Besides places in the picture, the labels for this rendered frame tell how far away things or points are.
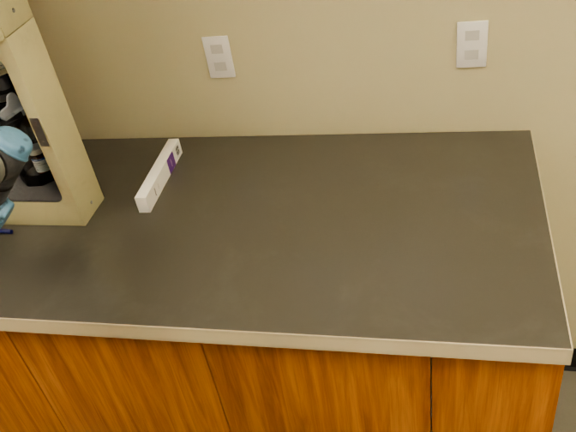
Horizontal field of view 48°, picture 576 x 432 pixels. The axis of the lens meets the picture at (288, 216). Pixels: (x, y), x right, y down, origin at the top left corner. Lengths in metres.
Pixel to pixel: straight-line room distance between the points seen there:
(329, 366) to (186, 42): 0.91
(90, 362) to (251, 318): 0.43
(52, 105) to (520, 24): 1.06
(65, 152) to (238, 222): 0.42
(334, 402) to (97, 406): 0.58
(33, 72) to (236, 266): 0.58
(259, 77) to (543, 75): 0.70
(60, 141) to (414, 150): 0.84
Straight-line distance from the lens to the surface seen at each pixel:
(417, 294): 1.24
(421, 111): 1.70
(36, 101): 1.46
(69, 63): 1.91
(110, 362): 1.47
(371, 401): 1.36
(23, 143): 1.30
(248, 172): 1.62
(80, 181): 1.58
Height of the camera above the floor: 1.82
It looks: 37 degrees down
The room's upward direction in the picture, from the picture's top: 10 degrees counter-clockwise
